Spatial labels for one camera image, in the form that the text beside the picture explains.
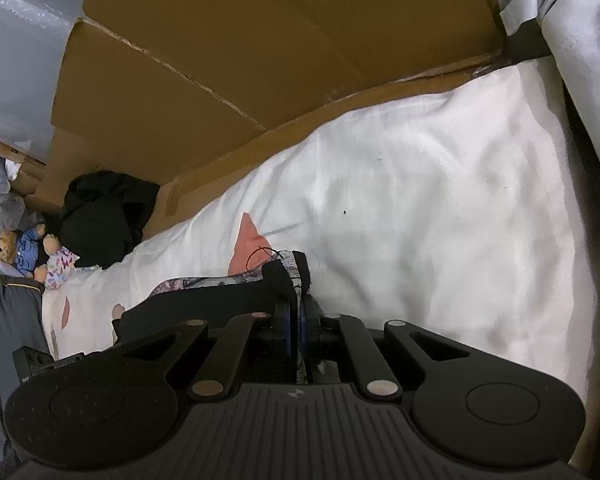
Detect grey wrapped mattress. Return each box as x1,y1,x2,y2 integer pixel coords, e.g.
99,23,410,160
0,0,103,166

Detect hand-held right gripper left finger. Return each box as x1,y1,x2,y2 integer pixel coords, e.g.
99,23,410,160
111,299,296,402

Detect plush toy in floral dress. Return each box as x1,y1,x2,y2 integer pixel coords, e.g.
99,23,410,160
41,234,82,291

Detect clear plastic bag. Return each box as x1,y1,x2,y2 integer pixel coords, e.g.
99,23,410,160
0,191,43,233

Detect white garment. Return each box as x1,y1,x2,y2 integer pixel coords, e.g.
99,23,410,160
532,0,600,126

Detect crumpled black garment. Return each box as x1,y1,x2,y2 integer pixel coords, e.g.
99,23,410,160
59,171,162,268

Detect folded black sweater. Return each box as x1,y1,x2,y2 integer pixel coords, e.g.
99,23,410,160
562,67,600,211

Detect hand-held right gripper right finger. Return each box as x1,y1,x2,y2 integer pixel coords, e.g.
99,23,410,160
298,295,487,403

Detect black bear-print hoodie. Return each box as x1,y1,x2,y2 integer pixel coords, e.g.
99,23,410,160
111,249,312,356

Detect low folded cardboard sheet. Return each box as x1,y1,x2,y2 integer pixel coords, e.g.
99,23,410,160
30,0,516,241

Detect cream printed bed sheet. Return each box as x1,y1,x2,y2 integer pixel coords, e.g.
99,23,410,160
42,60,600,396

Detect white cable tag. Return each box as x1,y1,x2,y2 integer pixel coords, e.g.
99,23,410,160
499,0,542,27

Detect grey pillow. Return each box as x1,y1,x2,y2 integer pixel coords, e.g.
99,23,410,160
0,271,53,461

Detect teddy bear in blue shirt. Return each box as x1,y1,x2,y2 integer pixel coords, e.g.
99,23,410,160
0,227,48,283

